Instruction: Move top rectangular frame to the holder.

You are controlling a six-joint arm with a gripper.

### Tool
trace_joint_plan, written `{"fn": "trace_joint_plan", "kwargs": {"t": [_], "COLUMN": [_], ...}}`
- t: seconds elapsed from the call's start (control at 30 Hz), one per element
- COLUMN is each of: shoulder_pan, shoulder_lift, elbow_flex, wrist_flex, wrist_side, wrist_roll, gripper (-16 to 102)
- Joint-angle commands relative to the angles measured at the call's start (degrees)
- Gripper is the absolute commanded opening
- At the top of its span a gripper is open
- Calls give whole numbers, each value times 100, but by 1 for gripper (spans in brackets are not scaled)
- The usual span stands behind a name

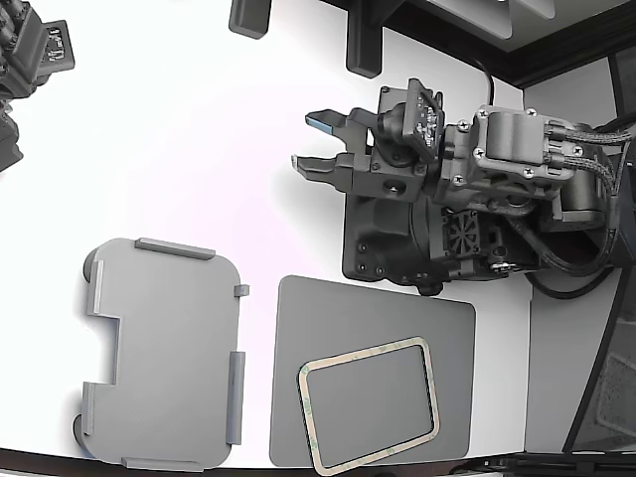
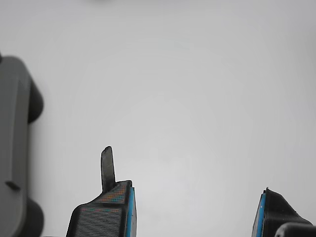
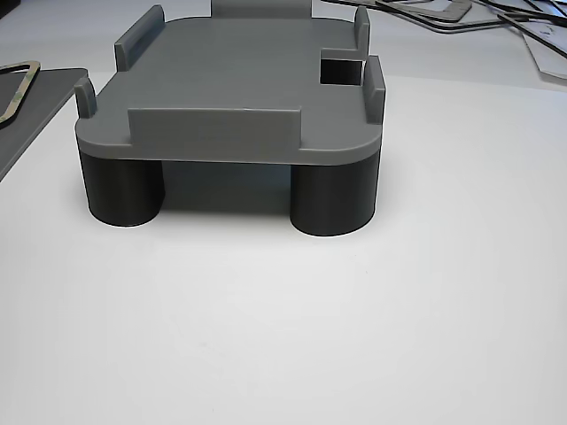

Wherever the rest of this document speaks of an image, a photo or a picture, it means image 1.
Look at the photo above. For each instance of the grey rectangular mat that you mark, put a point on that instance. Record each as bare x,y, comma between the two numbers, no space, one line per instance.
377,318

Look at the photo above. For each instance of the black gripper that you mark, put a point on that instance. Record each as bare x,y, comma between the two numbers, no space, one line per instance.
395,176

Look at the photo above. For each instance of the black table border frame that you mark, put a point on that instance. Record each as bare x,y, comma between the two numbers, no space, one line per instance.
561,57

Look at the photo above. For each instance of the grey plastic frame holder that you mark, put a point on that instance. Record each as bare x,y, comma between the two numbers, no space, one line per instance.
169,348

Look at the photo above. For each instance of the dark grey block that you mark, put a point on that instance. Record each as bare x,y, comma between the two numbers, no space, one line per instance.
248,15

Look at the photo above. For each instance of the black upright post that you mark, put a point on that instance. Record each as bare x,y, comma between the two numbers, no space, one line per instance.
365,35

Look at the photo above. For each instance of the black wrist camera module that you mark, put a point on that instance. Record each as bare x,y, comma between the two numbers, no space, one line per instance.
420,121

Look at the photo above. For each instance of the beige rectangular adhesive frame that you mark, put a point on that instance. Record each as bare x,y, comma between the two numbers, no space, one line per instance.
305,397

